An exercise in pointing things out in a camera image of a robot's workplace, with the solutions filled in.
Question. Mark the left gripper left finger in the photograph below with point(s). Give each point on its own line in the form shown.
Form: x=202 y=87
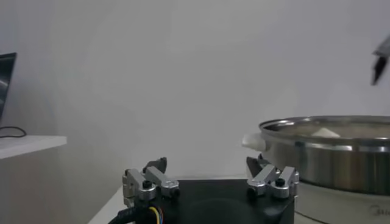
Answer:
x=152 y=180

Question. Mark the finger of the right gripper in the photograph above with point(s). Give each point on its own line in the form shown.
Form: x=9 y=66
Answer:
x=379 y=68

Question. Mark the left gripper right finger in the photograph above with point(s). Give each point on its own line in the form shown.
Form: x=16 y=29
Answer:
x=269 y=179

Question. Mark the white steamed baozi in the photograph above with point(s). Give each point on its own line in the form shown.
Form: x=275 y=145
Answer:
x=325 y=133

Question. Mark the stainless steel steamer basket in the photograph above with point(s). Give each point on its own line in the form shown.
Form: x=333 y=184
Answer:
x=335 y=167

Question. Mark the steel steamer pot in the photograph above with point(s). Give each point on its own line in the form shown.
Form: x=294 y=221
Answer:
x=335 y=208

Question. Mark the white computer desk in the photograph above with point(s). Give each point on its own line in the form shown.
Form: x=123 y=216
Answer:
x=30 y=144

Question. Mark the black laptop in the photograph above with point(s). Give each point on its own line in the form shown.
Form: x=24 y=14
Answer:
x=6 y=79

